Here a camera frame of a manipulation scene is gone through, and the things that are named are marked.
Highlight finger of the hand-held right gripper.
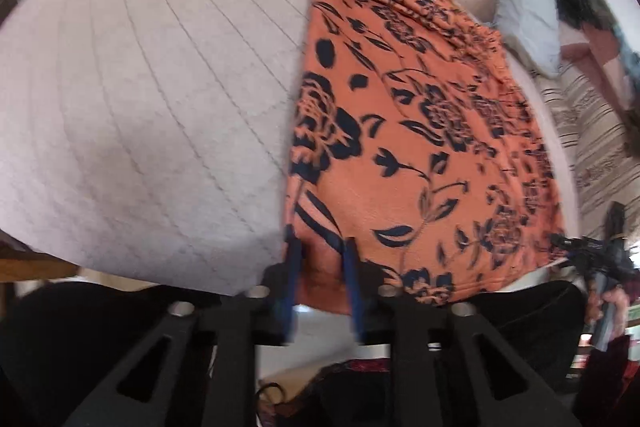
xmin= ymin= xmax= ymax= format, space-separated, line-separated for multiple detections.
xmin=550 ymin=233 xmax=596 ymax=258

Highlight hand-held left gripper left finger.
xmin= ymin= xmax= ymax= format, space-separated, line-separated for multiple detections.
xmin=62 ymin=227 xmax=306 ymax=427

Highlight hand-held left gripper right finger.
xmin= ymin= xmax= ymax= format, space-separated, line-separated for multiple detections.
xmin=344 ymin=237 xmax=583 ymax=427

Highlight orange floral garment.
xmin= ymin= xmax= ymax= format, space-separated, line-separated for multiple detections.
xmin=282 ymin=0 xmax=568 ymax=308

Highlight person's right forearm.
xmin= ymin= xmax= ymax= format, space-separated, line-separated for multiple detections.
xmin=575 ymin=332 xmax=640 ymax=427

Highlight person's right hand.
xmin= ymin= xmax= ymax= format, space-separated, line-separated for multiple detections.
xmin=586 ymin=282 xmax=632 ymax=338

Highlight striped beige blanket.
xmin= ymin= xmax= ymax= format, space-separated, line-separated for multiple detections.
xmin=542 ymin=67 xmax=640 ymax=248

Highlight person's black pants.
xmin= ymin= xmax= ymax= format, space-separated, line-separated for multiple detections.
xmin=0 ymin=279 xmax=591 ymax=427

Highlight white quilted mattress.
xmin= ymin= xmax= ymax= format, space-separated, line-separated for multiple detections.
xmin=0 ymin=0 xmax=581 ymax=298

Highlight wooden bed frame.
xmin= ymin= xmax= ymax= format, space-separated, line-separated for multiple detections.
xmin=0 ymin=232 xmax=81 ymax=303

